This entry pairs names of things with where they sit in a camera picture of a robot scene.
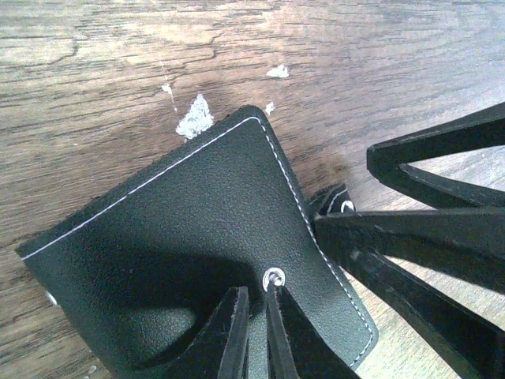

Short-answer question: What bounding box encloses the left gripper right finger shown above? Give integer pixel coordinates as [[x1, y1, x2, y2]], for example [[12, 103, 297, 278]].
[[266, 284, 358, 379]]

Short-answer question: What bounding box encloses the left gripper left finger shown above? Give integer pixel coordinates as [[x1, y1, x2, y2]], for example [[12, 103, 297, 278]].
[[149, 287, 249, 378]]

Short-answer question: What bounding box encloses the black leather card holder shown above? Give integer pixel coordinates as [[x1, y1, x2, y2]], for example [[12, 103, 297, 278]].
[[17, 106, 378, 378]]

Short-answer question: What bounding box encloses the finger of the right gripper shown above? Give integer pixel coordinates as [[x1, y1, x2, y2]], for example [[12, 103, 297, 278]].
[[313, 208, 504, 378], [365, 101, 505, 210]]

